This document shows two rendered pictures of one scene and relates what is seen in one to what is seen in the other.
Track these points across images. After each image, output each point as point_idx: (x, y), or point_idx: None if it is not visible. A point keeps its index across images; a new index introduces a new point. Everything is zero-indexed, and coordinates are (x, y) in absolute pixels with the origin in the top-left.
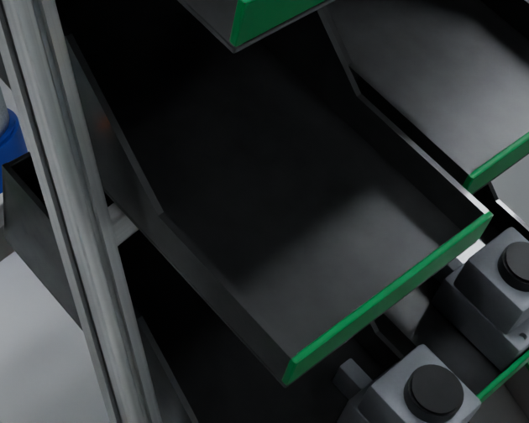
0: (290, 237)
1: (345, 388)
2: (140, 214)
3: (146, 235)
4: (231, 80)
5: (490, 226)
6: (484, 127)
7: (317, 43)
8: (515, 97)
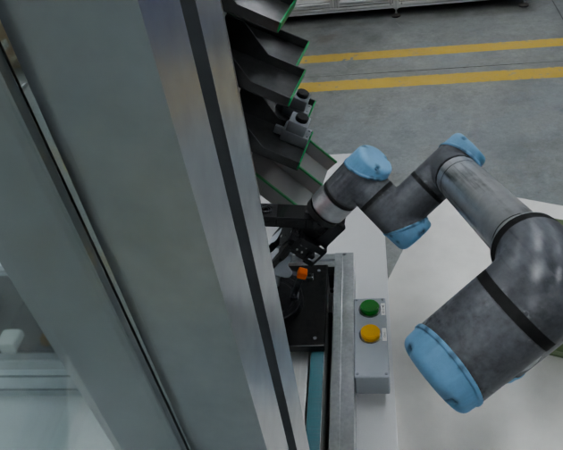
0: (271, 84)
1: (277, 131)
2: (245, 84)
3: (246, 89)
4: (238, 59)
5: None
6: (289, 59)
7: (256, 45)
8: (290, 52)
